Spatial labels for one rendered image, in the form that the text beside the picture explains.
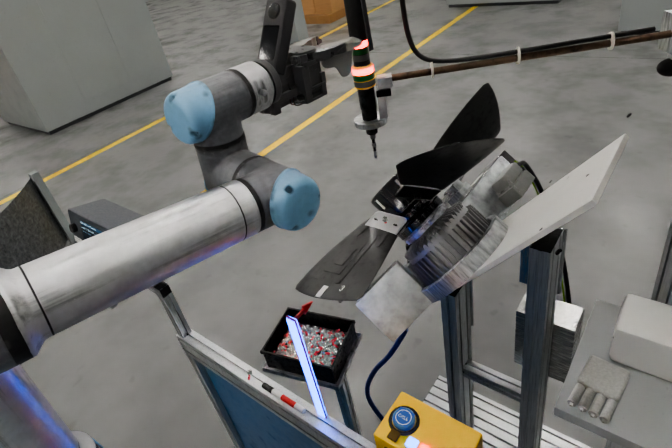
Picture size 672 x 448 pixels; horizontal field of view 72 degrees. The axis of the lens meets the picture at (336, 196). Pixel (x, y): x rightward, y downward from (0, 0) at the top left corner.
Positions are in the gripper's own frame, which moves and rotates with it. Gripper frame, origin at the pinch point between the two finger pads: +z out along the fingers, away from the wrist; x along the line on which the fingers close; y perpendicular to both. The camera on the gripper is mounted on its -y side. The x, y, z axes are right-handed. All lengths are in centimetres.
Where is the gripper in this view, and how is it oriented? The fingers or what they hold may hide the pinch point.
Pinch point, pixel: (336, 38)
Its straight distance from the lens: 88.5
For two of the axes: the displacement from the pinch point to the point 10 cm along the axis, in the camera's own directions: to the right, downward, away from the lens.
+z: 6.1, -4.7, 6.4
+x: 7.8, 2.1, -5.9
